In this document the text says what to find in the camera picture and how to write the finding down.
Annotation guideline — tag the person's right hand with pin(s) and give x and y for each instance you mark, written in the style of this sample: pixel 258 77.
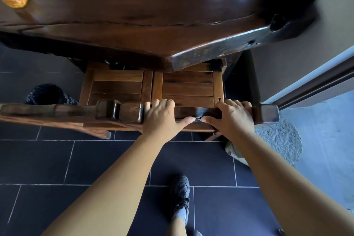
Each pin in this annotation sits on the person's right hand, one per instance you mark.
pixel 235 122

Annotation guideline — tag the person's left hand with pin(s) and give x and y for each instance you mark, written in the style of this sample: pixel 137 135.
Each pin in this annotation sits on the person's left hand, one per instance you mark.
pixel 160 122

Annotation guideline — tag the person's right thumb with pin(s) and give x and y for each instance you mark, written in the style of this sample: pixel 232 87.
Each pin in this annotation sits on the person's right thumb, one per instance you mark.
pixel 210 121

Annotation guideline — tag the person's right middle finger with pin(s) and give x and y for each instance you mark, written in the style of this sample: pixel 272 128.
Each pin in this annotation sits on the person's right middle finger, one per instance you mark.
pixel 238 105

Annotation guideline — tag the person's left thumb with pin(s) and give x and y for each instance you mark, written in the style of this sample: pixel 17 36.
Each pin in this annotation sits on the person's left thumb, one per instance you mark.
pixel 184 122

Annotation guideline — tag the person's left middle finger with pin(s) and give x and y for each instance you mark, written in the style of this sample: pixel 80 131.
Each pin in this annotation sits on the person's left middle finger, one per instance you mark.
pixel 163 105

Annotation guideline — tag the person's left little finger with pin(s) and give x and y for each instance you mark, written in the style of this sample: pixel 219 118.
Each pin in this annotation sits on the person's left little finger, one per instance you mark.
pixel 148 107

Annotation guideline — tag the brown wooden chair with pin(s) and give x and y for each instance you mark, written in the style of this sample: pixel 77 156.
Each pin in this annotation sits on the brown wooden chair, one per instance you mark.
pixel 190 89
pixel 116 86

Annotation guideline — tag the person's right forearm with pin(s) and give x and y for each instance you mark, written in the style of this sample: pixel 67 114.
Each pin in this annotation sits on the person's right forearm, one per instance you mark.
pixel 290 188

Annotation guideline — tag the person's left forearm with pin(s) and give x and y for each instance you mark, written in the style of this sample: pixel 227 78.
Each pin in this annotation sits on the person's left forearm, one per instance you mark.
pixel 116 188

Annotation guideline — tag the grey stone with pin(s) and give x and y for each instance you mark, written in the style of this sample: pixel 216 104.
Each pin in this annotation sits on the grey stone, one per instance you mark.
pixel 279 143

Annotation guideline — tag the black sneaker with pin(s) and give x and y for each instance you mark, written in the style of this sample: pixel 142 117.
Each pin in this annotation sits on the black sneaker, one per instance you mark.
pixel 180 191

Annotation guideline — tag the dark wooden table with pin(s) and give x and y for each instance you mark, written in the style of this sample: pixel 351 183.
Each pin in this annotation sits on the dark wooden table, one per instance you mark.
pixel 143 17

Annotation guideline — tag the grey sock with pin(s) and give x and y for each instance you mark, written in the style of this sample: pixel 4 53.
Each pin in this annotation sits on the grey sock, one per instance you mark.
pixel 181 214

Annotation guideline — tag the black garbage bag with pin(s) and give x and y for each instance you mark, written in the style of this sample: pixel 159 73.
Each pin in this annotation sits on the black garbage bag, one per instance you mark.
pixel 48 94

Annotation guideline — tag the person's leg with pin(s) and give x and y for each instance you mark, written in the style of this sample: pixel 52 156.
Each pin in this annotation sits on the person's leg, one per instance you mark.
pixel 177 227

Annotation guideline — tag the sliding door frame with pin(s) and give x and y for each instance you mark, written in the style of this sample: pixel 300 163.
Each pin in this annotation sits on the sliding door frame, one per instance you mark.
pixel 315 78

